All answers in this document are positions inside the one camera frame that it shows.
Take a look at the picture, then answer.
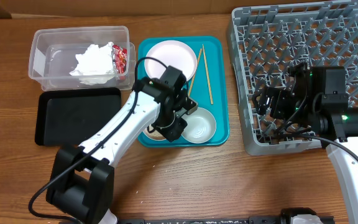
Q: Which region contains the pink bowl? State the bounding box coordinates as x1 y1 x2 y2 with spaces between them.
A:
143 126 165 141

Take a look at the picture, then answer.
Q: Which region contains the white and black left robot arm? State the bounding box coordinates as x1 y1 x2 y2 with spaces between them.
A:
28 65 198 223

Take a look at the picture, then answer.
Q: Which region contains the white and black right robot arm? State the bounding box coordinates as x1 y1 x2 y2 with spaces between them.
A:
252 62 358 223

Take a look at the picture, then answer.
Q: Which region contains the grey dishwasher rack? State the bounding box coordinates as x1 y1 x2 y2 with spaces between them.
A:
227 1 358 156

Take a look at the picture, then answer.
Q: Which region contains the black waste tray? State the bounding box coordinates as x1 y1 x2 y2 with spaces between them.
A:
35 87 121 146

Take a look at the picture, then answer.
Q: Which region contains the clear plastic waste bin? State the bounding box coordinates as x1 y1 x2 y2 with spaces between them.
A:
28 26 136 91

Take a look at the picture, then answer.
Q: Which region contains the grey-green bowl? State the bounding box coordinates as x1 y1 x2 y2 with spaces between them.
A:
181 108 216 144

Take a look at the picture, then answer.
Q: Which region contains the teal plastic serving tray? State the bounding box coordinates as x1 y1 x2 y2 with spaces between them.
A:
138 36 229 147

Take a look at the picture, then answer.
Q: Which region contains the large white round plate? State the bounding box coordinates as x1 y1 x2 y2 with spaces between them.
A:
144 40 197 81

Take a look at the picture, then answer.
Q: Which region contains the left wooden chopstick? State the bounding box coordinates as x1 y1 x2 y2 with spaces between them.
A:
188 48 203 96

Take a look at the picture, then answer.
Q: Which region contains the red snack wrapper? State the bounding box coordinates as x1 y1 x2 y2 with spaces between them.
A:
112 45 127 75

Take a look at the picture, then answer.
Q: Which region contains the crumpled white tissue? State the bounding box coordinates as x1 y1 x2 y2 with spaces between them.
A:
70 42 117 85

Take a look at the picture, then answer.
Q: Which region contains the black rail at table edge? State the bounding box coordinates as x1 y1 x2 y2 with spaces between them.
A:
117 207 335 224

